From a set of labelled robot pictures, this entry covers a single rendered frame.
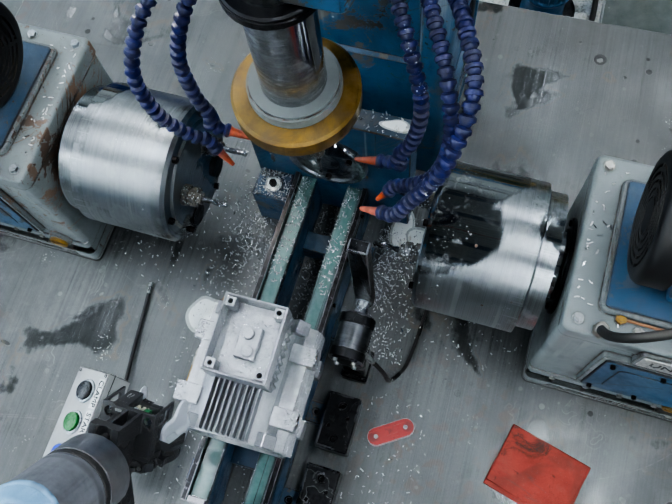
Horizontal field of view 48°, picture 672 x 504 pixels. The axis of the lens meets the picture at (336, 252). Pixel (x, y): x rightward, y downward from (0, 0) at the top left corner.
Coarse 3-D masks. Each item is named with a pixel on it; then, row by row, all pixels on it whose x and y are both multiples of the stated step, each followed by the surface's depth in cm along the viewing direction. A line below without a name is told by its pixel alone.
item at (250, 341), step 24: (240, 312) 114; (264, 312) 114; (288, 312) 111; (216, 336) 111; (240, 336) 111; (288, 336) 115; (216, 360) 109; (240, 360) 111; (264, 360) 111; (264, 384) 107
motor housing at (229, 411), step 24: (312, 336) 118; (216, 384) 113; (240, 384) 112; (288, 384) 115; (192, 408) 115; (216, 408) 110; (240, 408) 109; (264, 408) 112; (288, 408) 113; (216, 432) 109; (240, 432) 109; (264, 432) 112; (288, 432) 113; (288, 456) 116
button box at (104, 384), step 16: (80, 368) 119; (96, 384) 116; (112, 384) 116; (128, 384) 119; (80, 400) 116; (96, 400) 114; (112, 400) 117; (64, 416) 116; (80, 416) 114; (96, 416) 114; (64, 432) 115; (80, 432) 113; (48, 448) 115
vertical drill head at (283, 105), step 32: (256, 0) 78; (256, 32) 84; (288, 32) 83; (320, 32) 90; (256, 64) 92; (288, 64) 89; (320, 64) 93; (352, 64) 102; (256, 96) 99; (288, 96) 95; (320, 96) 98; (352, 96) 100; (256, 128) 100; (288, 128) 99; (320, 128) 99; (320, 160) 109
